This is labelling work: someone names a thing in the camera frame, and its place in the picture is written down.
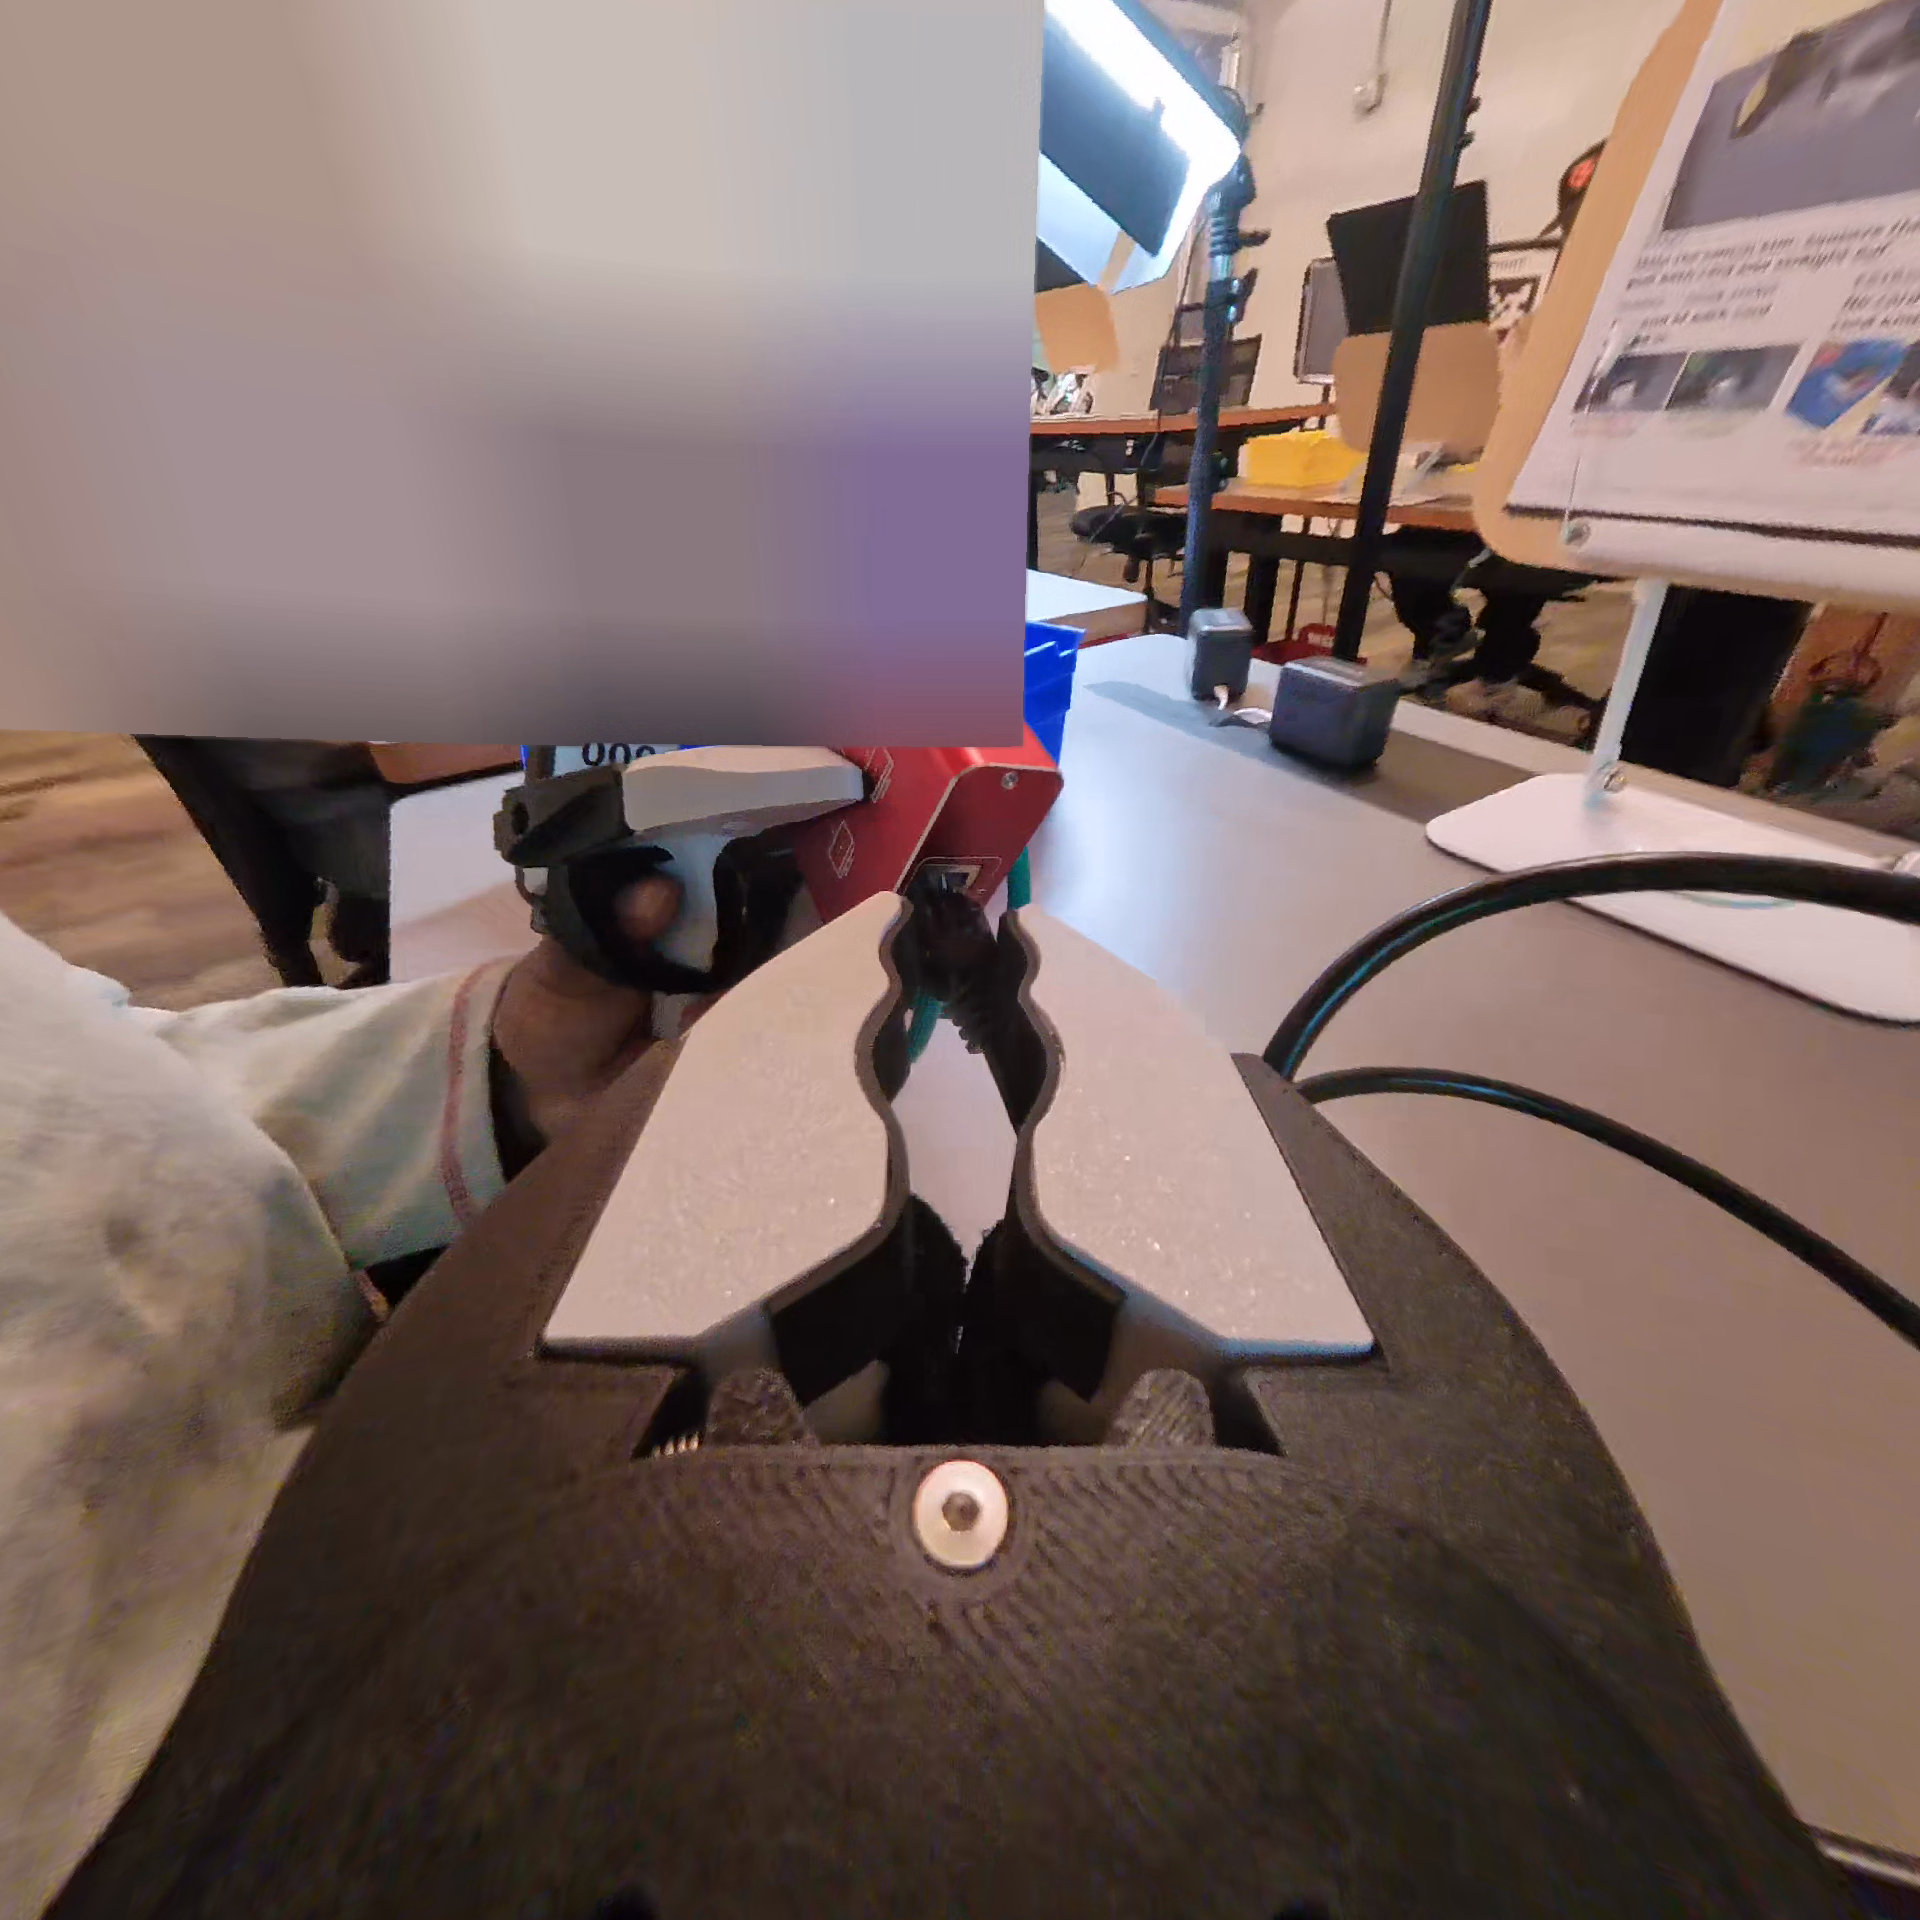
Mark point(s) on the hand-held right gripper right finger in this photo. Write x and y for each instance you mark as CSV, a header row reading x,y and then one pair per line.
x,y
1185,1171

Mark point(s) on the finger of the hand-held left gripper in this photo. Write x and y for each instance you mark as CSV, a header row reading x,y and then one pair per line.
x,y
734,787

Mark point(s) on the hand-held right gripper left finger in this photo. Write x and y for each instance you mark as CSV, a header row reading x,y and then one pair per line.
x,y
734,1155

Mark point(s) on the red ethernet splitter box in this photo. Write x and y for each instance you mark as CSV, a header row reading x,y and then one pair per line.
x,y
960,809

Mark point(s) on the blue storage bin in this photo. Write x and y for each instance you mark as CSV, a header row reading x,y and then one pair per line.
x,y
1049,691

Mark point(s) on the wooden office desk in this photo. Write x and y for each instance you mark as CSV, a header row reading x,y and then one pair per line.
x,y
1276,504

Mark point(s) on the black office chair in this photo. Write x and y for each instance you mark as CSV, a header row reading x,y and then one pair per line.
x,y
1124,533

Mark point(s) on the grey charger box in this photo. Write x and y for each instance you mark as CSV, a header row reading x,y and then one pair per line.
x,y
1219,646
1333,713

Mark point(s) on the red basket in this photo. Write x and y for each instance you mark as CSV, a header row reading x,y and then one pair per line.
x,y
1292,642

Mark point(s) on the white board stand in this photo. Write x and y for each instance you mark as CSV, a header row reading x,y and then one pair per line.
x,y
1650,869

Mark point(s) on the black light stand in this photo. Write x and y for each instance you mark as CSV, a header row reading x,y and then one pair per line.
x,y
1222,376

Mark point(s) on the yellow box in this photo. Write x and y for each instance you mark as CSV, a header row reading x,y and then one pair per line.
x,y
1299,458

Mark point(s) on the overhead studio lamp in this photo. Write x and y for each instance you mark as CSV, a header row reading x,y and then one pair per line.
x,y
1117,148

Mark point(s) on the black monitor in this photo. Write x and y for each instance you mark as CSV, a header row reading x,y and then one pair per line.
x,y
1380,253

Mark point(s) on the black pole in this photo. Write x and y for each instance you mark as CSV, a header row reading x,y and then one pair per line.
x,y
1418,299

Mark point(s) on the instruction board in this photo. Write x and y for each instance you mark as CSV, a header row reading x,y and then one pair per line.
x,y
1724,299

